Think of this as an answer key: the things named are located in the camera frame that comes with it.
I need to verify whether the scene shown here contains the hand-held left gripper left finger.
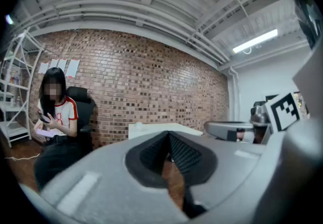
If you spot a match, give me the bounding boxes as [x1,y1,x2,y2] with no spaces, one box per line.
[39,130,189,224]

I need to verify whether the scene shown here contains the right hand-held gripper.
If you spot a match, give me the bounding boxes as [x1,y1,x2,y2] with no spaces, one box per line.
[204,91,301,144]

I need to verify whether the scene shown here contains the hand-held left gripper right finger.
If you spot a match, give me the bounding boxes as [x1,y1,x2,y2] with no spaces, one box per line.
[168,130,266,212]

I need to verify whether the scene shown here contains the white table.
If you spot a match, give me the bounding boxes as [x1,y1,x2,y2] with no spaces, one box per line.
[128,122,204,141]

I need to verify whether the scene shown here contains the pink booklet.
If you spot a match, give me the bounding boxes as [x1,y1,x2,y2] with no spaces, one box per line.
[35,128,55,139]

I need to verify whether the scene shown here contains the black office chair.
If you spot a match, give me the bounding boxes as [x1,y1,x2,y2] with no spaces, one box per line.
[66,86,97,153]

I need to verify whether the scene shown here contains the black smartphone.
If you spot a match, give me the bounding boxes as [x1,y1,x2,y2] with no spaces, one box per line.
[37,113,51,124]

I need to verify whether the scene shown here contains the ceiling tube light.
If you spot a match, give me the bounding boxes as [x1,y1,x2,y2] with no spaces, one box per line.
[232,28,279,54]

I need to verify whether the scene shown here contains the white metal shelf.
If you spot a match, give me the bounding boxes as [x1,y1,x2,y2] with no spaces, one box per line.
[0,27,45,147]

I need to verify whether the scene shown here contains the black star-print T-shirt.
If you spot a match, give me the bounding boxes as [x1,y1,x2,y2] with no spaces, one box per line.
[292,0,322,51]

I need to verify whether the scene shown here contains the white wall pipes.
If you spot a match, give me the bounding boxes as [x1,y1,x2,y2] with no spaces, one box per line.
[227,66,241,122]

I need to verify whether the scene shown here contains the thin white floor cable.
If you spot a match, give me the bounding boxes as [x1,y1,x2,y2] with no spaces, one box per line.
[4,153,41,161]

